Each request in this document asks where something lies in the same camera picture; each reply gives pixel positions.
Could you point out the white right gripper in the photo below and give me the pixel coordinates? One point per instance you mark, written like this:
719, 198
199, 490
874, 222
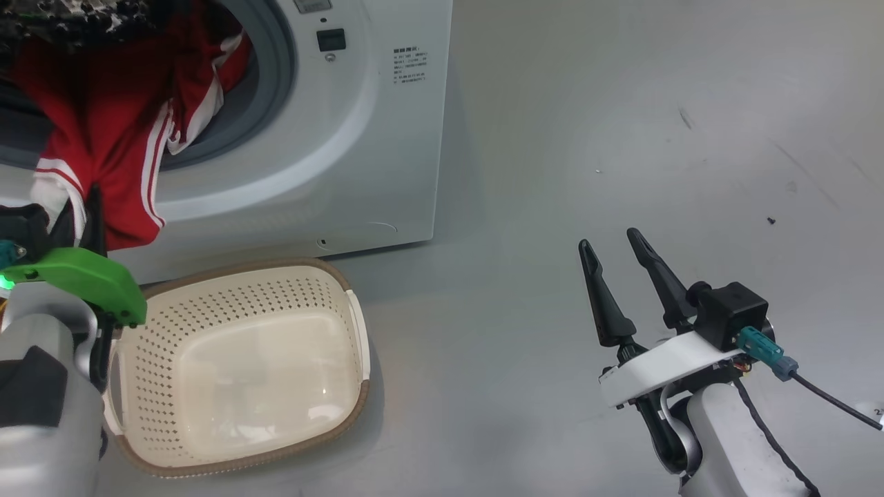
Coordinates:
663, 362

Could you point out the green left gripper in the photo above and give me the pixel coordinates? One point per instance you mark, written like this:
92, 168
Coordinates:
90, 276

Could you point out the red white-striped garment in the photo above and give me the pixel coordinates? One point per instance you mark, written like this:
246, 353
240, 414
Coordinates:
110, 124

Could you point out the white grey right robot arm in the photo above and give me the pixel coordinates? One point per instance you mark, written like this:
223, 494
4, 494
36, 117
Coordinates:
725, 449

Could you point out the cream perforated laundry basket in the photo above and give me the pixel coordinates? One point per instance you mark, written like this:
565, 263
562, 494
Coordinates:
242, 373

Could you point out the white front-load washing machine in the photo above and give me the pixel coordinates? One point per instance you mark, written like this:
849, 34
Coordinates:
345, 172

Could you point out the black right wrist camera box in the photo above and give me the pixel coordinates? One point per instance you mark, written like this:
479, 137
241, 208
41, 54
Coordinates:
732, 314

